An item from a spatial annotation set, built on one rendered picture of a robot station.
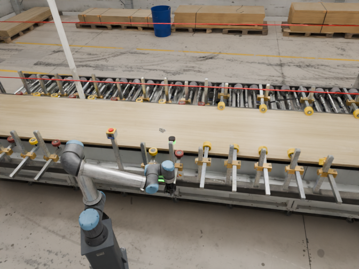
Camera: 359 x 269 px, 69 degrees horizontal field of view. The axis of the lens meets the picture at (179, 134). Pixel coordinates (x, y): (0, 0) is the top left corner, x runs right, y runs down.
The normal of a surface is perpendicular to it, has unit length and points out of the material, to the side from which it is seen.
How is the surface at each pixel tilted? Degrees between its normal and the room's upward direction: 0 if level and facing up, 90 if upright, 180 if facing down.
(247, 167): 90
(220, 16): 90
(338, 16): 90
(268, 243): 0
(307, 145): 0
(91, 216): 5
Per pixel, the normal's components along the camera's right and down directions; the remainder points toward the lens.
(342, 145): -0.04, -0.77
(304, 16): -0.22, 0.63
